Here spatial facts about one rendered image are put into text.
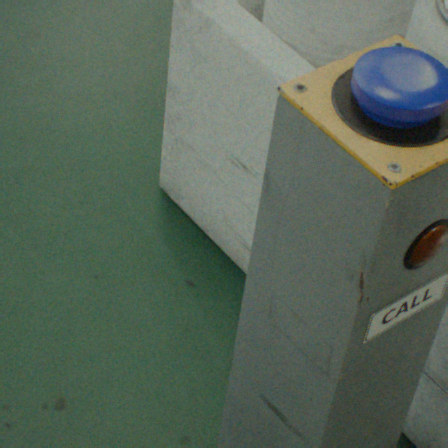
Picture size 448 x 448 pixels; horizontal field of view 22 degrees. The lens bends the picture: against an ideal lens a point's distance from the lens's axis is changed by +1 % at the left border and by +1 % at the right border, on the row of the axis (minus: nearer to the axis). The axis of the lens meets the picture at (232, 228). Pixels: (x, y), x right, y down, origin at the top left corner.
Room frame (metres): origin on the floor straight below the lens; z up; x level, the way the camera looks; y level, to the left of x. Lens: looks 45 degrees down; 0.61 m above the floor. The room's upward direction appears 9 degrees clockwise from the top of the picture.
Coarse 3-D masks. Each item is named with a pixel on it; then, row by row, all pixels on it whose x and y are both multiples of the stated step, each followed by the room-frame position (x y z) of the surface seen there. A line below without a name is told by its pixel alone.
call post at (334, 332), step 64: (320, 192) 0.35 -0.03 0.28; (384, 192) 0.33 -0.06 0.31; (256, 256) 0.37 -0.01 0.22; (320, 256) 0.34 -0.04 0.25; (384, 256) 0.33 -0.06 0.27; (256, 320) 0.37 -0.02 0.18; (320, 320) 0.34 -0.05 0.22; (384, 320) 0.34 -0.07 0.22; (256, 384) 0.36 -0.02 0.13; (320, 384) 0.33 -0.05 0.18; (384, 384) 0.35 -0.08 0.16
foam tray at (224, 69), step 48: (192, 0) 0.62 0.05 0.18; (240, 0) 0.64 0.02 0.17; (192, 48) 0.62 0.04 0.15; (240, 48) 0.58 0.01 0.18; (288, 48) 0.59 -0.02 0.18; (192, 96) 0.61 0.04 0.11; (240, 96) 0.58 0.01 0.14; (192, 144) 0.61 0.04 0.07; (240, 144) 0.57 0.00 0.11; (192, 192) 0.60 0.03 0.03; (240, 192) 0.57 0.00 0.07; (240, 240) 0.56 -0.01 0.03; (432, 384) 0.43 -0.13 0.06; (432, 432) 0.43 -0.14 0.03
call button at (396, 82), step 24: (384, 48) 0.39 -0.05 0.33; (408, 48) 0.39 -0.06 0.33; (360, 72) 0.37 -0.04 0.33; (384, 72) 0.37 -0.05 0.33; (408, 72) 0.37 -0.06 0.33; (432, 72) 0.38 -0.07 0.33; (360, 96) 0.36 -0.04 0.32; (384, 96) 0.36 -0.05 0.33; (408, 96) 0.36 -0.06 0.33; (432, 96) 0.36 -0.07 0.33; (384, 120) 0.36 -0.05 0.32; (408, 120) 0.35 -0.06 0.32
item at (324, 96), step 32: (352, 64) 0.40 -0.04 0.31; (288, 96) 0.37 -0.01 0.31; (320, 96) 0.37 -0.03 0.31; (352, 96) 0.37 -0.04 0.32; (320, 128) 0.35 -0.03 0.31; (352, 128) 0.35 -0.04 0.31; (384, 128) 0.36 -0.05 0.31; (416, 128) 0.36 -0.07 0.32; (384, 160) 0.34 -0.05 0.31; (416, 160) 0.34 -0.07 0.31
